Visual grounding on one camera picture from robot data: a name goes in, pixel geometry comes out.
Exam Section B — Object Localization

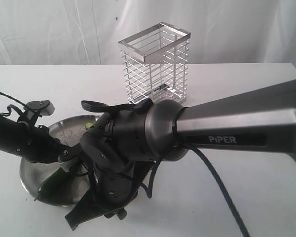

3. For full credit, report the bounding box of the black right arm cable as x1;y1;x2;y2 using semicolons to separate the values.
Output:
81;98;251;237

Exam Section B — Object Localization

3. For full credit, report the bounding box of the chrome wire utensil rack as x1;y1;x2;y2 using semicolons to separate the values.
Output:
118;22;191;104

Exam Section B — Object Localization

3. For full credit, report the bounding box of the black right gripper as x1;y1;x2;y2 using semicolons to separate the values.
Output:
65;161;148;224

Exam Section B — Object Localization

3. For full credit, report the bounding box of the round stainless steel plate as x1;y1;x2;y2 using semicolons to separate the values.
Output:
19;115;100;206

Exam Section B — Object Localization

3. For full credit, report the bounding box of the cucumber slice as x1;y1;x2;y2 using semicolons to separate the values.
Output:
85;122;93;129

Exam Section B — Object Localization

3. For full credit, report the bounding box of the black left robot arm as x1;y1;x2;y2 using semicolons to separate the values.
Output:
0;115;70;163

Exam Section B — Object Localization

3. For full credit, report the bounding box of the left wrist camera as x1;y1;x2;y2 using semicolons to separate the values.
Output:
26;100;55;116

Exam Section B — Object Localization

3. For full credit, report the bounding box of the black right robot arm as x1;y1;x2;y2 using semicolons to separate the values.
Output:
66;79;296;230

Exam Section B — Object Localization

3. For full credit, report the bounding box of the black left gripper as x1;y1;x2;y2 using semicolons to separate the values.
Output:
21;125;70;164

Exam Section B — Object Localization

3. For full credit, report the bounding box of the white backdrop curtain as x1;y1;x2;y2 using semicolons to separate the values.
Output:
0;0;296;66

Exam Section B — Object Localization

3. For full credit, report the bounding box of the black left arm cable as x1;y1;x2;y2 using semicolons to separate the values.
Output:
0;87;37;119

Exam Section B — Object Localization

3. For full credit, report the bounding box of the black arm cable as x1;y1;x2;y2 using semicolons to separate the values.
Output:
0;87;37;119
81;98;251;237

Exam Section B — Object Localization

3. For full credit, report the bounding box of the green cucumber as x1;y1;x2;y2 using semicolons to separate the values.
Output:
34;168;68;200

